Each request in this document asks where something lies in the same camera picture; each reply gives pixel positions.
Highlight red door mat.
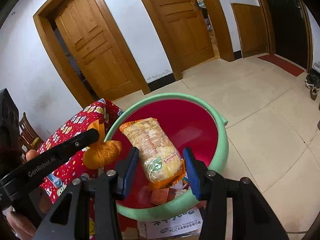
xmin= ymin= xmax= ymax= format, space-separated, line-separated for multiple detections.
xmin=258 ymin=54 xmax=304 ymax=77

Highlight black entrance door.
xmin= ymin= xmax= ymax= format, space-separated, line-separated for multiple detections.
xmin=259 ymin=0 xmax=313 ymax=72

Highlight red bin with green rim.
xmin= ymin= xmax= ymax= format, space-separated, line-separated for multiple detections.
xmin=105 ymin=93 xmax=229 ymax=221

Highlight shoes by the door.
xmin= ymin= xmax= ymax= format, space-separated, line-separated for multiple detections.
xmin=305 ymin=69 xmax=320 ymax=101

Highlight person's left hand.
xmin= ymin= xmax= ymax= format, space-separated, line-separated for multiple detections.
xmin=6 ymin=149 xmax=53 ymax=240

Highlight middle wooden door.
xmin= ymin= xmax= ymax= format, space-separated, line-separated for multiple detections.
xmin=142 ymin=0 xmax=234 ymax=80

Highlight left wooden door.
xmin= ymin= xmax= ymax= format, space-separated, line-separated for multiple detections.
xmin=33 ymin=0 xmax=150 ymax=107

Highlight wooden door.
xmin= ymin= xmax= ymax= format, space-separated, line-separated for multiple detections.
xmin=33 ymin=0 xmax=150 ymax=107
xmin=142 ymin=0 xmax=234 ymax=80

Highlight low wooden wall panel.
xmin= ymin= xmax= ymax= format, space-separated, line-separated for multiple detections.
xmin=231 ymin=3 xmax=269 ymax=57

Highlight orange snack packet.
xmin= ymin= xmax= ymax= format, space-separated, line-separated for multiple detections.
xmin=119 ymin=118 xmax=185 ymax=190

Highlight small brown carton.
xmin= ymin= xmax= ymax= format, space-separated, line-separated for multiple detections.
xmin=150 ymin=188 xmax=176 ymax=205

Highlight red smiley flower tablecloth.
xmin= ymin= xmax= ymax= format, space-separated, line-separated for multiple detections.
xmin=37 ymin=98 xmax=126 ymax=240

